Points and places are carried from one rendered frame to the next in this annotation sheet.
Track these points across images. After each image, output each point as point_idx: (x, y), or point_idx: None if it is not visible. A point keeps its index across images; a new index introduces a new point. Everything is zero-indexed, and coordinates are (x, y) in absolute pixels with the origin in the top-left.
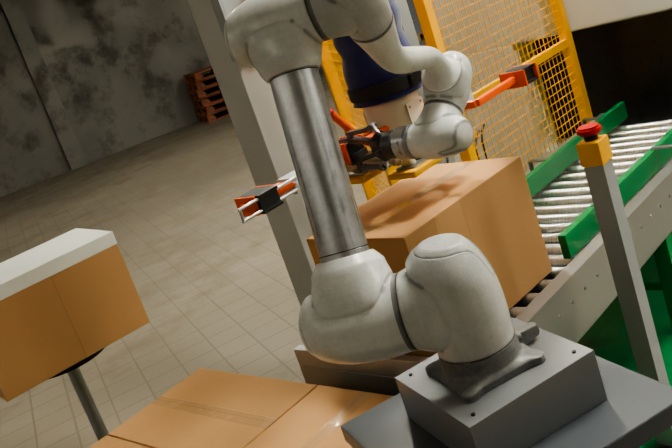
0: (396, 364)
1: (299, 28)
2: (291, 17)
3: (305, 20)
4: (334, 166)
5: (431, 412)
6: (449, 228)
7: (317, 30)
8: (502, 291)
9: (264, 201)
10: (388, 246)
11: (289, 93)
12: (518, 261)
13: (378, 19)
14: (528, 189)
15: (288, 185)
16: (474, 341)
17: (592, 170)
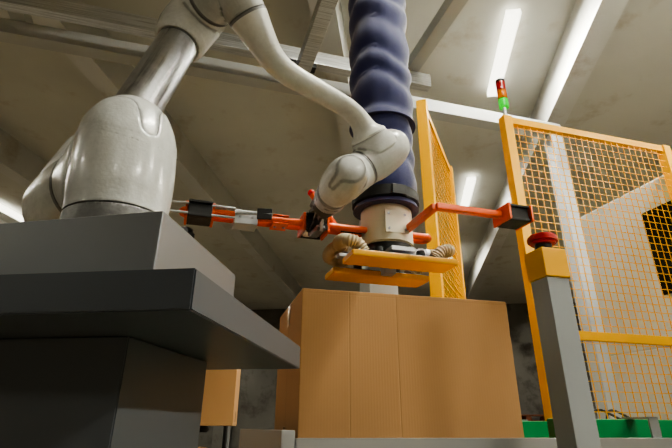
0: (259, 436)
1: (180, 0)
2: None
3: None
4: (140, 80)
5: None
6: (369, 313)
7: (191, 2)
8: (148, 154)
9: (193, 206)
10: (297, 302)
11: (153, 40)
12: (466, 408)
13: None
14: (509, 340)
15: (228, 211)
16: (72, 179)
17: (537, 284)
